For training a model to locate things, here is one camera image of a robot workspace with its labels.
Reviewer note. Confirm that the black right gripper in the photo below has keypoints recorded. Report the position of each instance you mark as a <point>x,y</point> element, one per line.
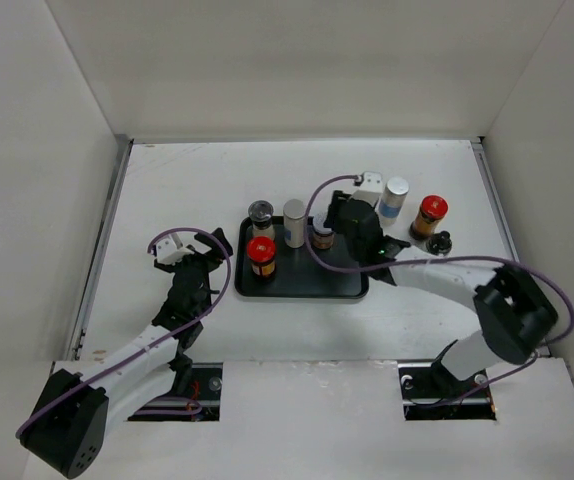
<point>335,218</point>

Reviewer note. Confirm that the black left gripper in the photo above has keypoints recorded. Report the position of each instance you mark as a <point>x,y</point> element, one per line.
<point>215,254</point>

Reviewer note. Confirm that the small white red label jar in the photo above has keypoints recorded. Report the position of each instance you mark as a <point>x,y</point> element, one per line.
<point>322,236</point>

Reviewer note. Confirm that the silver lid blue label bottle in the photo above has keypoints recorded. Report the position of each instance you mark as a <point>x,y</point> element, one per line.
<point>392,200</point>

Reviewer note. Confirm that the silver lid white shaker bottle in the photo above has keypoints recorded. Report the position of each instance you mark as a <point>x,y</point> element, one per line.
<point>294,223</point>

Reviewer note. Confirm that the red lid orange sauce jar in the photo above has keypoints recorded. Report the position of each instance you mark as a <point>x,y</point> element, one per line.
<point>432,209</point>

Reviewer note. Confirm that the black cap white bottle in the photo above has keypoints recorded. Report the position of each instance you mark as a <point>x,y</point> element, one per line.
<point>439,244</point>

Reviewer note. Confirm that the clear lid pepper grinder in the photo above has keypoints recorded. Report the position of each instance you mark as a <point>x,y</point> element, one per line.
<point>260,213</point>

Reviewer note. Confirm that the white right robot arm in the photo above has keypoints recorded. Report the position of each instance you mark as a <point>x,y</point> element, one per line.
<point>513,313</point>

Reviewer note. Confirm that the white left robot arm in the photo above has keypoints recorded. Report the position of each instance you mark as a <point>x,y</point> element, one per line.
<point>76,410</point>

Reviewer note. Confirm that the black rectangular tray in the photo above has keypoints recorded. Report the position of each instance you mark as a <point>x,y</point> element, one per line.
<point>298,276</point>

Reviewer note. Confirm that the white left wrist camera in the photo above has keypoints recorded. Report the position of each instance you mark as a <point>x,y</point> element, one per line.
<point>168,249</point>

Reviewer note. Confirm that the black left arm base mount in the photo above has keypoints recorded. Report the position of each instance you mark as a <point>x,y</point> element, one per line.
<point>195,395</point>

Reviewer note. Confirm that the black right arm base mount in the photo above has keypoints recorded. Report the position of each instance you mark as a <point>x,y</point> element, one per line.
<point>430,393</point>

